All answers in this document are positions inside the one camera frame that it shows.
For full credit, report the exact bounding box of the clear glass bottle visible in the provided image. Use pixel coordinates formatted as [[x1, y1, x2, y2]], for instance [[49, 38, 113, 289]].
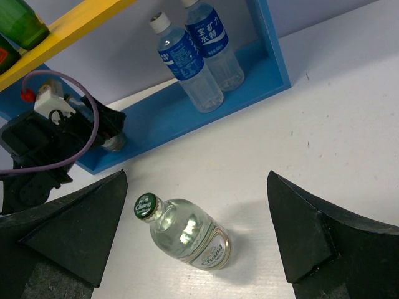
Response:
[[102, 132, 127, 152], [133, 193, 231, 271]]

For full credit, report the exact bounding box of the green glass bottle right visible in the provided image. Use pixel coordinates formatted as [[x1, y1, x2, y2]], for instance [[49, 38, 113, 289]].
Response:
[[1, 0, 50, 50]]

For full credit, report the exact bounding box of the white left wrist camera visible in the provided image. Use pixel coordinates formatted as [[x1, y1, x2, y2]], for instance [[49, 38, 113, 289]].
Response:
[[34, 79, 76, 125]]

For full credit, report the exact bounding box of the blue label bottle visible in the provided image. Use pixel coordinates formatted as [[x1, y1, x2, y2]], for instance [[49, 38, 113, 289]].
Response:
[[150, 12, 224, 113], [181, 0, 245, 92]]

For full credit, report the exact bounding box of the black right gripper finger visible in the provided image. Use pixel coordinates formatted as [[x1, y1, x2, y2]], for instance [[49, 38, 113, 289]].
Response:
[[267, 171, 398, 298]]

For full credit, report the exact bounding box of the green glass bottle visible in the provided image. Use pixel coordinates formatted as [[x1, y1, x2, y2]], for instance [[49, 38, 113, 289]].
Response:
[[1, 0, 50, 50], [0, 34, 21, 75]]

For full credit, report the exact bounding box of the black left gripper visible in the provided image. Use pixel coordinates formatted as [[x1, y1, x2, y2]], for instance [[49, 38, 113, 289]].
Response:
[[1, 96, 128, 298]]

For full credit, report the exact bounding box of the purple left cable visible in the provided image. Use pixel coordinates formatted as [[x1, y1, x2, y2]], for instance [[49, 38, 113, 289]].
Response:
[[0, 69, 100, 175]]

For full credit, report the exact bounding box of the green glass bottle left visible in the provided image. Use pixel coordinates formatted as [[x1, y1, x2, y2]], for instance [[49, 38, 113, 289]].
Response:
[[0, 34, 21, 75]]

